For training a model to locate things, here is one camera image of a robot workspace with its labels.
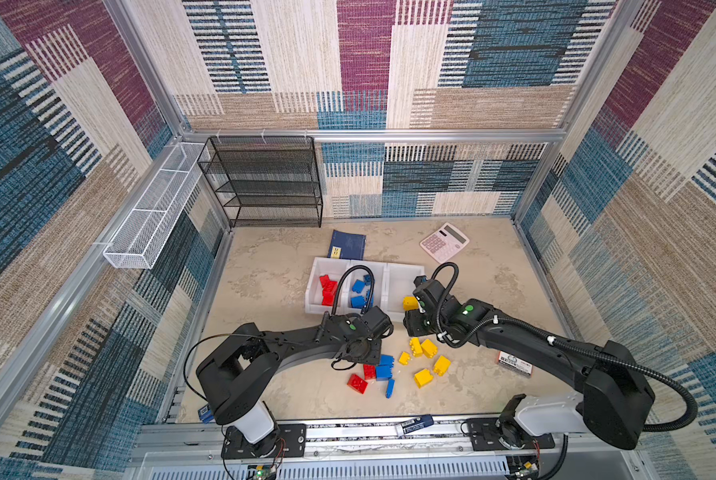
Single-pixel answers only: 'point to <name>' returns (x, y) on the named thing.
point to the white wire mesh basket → (134, 243)
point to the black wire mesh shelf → (265, 181)
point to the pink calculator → (444, 243)
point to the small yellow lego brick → (404, 358)
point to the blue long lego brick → (358, 286)
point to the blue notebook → (348, 246)
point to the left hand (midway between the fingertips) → (374, 352)
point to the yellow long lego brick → (416, 346)
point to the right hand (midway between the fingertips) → (415, 325)
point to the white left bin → (313, 298)
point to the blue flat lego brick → (383, 372)
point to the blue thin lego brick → (390, 388)
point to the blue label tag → (415, 423)
